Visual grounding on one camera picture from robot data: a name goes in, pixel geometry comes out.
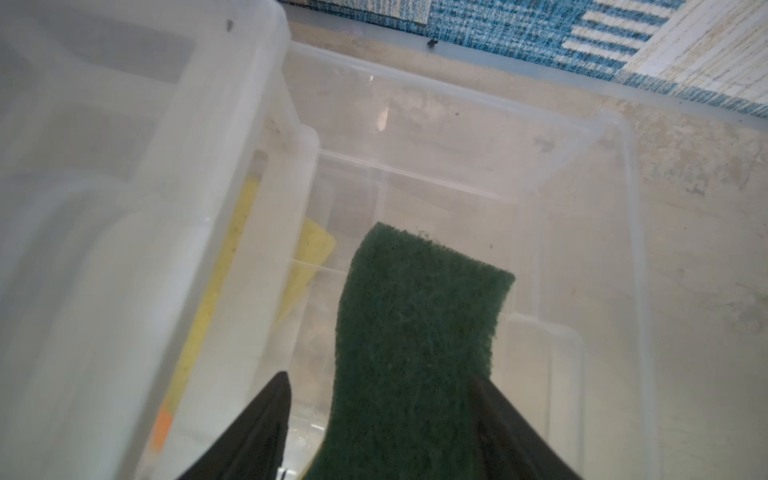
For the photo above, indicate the pale yellow cellulose sponge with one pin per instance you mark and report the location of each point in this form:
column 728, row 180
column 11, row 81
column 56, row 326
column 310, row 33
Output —
column 252, row 286

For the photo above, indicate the white plastic drawer organizer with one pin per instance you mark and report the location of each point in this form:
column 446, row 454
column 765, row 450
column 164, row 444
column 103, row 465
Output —
column 127, row 131

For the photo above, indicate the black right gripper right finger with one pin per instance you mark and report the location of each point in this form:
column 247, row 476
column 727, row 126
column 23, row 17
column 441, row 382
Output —
column 505, row 444

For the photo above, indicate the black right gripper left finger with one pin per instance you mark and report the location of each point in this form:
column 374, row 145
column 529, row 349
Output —
column 252, row 447

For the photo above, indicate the dark green scouring sponge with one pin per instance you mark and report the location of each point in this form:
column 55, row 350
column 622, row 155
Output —
column 415, row 321

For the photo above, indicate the orange sponge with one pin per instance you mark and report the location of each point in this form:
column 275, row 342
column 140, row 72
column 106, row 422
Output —
column 161, row 429

